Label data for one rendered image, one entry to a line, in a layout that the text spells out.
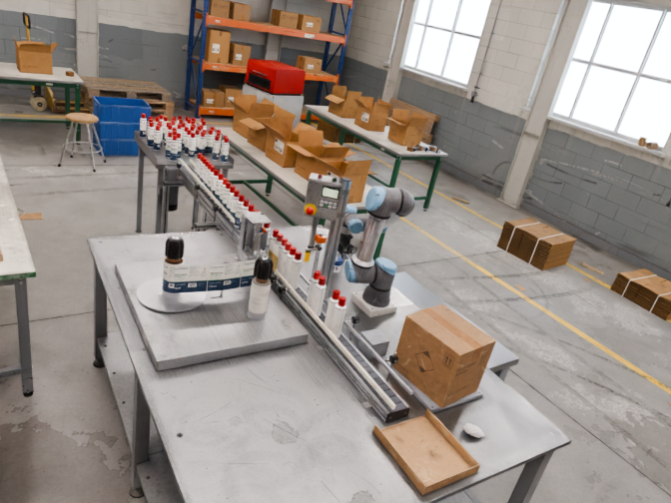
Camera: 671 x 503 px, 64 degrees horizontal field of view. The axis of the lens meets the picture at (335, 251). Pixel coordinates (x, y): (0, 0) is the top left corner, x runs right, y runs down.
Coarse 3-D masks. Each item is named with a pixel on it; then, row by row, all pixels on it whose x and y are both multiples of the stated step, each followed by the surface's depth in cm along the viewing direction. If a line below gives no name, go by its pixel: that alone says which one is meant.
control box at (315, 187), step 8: (312, 176) 255; (312, 184) 252; (320, 184) 251; (328, 184) 251; (336, 184) 251; (312, 192) 253; (320, 192) 253; (312, 200) 255; (328, 200) 254; (336, 200) 254; (304, 208) 258; (320, 208) 256; (336, 208) 256; (312, 216) 258; (320, 216) 258; (328, 216) 258
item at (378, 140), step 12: (312, 108) 761; (324, 108) 778; (324, 120) 745; (336, 120) 720; (348, 120) 735; (348, 132) 700; (360, 132) 681; (372, 132) 695; (384, 132) 709; (372, 144) 663; (384, 144) 647; (396, 144) 659; (420, 144) 685; (396, 156) 628; (408, 156) 627; (420, 156) 638; (432, 156) 649; (444, 156) 660; (396, 168) 631; (432, 180) 676
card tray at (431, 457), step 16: (432, 416) 210; (384, 432) 201; (400, 432) 203; (416, 432) 205; (432, 432) 206; (448, 432) 203; (400, 448) 196; (416, 448) 197; (432, 448) 199; (448, 448) 200; (464, 448) 197; (400, 464) 188; (416, 464) 190; (432, 464) 192; (448, 464) 193; (464, 464) 194; (416, 480) 181; (432, 480) 185; (448, 480) 184
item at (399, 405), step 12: (276, 276) 283; (300, 288) 276; (336, 348) 236; (348, 348) 237; (348, 360) 229; (360, 360) 231; (372, 372) 225; (384, 384) 220; (396, 396) 214; (396, 408) 208
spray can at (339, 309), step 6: (342, 300) 234; (336, 306) 236; (342, 306) 236; (336, 312) 236; (342, 312) 236; (336, 318) 237; (342, 318) 238; (336, 324) 238; (336, 330) 240; (336, 336) 241
